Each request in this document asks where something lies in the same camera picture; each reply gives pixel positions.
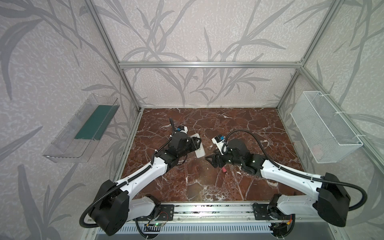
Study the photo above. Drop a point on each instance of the white wire mesh basket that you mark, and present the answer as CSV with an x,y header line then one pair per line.
x,y
327,134

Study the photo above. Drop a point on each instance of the white remote control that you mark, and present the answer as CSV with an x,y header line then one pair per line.
x,y
200,151

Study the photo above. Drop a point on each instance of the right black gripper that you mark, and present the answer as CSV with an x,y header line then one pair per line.
x,y
218,159

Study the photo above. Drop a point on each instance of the clear plastic wall shelf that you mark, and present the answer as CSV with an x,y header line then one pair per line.
x,y
77,141

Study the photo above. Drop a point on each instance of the green mat in shelf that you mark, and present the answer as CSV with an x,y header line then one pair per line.
x,y
97,123

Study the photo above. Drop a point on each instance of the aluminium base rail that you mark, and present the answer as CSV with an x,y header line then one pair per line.
x,y
210,211

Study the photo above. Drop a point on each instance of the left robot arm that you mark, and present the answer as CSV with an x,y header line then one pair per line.
x,y
115,202

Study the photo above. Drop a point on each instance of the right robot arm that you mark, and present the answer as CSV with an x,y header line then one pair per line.
x,y
322,196

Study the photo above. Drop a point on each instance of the aluminium frame crossbar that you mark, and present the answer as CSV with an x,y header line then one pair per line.
x,y
263,65

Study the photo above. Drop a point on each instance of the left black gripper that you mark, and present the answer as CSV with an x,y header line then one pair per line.
x,y
194,142

